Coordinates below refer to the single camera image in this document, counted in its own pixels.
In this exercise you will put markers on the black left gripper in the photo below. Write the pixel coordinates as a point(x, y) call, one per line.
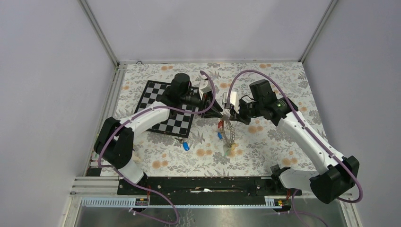
point(208, 99)

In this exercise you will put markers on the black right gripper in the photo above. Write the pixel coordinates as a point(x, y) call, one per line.
point(239, 117)

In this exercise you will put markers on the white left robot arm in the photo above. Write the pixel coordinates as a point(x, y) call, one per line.
point(115, 141)

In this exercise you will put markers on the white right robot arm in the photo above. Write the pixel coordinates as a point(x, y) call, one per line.
point(334, 173)

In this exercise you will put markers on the floral patterned table mat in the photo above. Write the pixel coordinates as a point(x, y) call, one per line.
point(258, 146)

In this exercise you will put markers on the blue key tag with key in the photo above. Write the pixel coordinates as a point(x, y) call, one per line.
point(184, 144)

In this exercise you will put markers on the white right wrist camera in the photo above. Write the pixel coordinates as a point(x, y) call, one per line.
point(231, 101)

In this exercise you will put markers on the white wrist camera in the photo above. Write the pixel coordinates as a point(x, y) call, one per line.
point(231, 101)
point(204, 88)

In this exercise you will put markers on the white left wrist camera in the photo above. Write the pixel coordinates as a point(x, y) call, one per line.
point(204, 88)

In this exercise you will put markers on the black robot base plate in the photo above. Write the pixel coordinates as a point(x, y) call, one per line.
point(197, 187)

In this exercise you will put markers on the aluminium frame rail left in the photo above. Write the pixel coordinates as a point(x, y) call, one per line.
point(109, 106)

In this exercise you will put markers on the grey slotted cable duct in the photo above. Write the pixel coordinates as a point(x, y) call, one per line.
point(203, 202)

